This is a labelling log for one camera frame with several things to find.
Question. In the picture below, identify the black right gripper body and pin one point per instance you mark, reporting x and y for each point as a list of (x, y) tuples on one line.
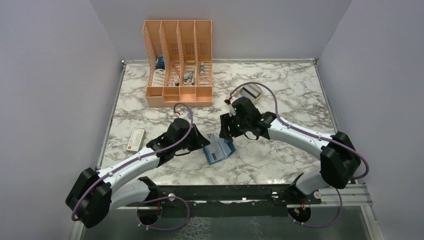
[(238, 126)]

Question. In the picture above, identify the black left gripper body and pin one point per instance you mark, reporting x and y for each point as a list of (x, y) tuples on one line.
[(192, 142)]

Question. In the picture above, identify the stack of credit cards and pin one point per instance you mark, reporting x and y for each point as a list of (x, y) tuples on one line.
[(251, 91)]

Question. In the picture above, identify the blue leather card holder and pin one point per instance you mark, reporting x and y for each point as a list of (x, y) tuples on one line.
[(219, 149)]

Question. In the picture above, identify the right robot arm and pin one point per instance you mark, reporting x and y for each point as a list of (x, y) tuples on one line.
[(336, 153)]

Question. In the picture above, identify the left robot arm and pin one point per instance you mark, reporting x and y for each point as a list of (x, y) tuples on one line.
[(95, 193)]

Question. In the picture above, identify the white red card box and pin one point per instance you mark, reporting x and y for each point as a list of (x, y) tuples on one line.
[(135, 142)]

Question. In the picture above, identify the beige oval tray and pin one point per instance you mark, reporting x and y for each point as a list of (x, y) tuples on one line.
[(253, 92)]

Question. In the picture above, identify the white green glue stick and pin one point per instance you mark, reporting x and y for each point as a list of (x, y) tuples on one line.
[(202, 68)]

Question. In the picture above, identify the blue white bottle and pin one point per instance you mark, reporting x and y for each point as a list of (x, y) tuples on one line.
[(160, 63)]

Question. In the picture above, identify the orange plastic desk organizer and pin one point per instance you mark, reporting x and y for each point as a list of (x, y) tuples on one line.
[(184, 44)]

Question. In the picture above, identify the black metal base rail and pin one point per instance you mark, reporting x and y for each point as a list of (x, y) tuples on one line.
[(222, 195)]

